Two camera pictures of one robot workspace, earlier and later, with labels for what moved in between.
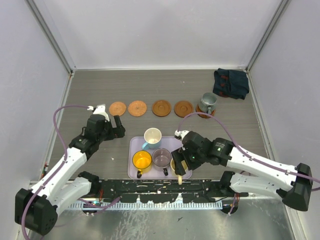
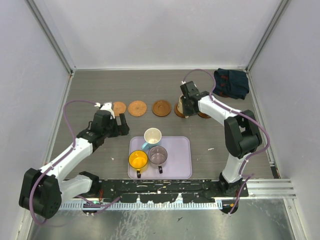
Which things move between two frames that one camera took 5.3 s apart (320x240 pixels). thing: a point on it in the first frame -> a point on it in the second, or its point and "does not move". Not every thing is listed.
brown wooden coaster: x=161 y=108 does not move
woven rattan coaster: x=117 y=108 does not move
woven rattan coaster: x=137 y=108 does not move
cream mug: x=173 y=166 -> x=180 y=107
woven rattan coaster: x=202 y=115 does not move
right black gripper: x=179 y=156 -> x=186 y=112
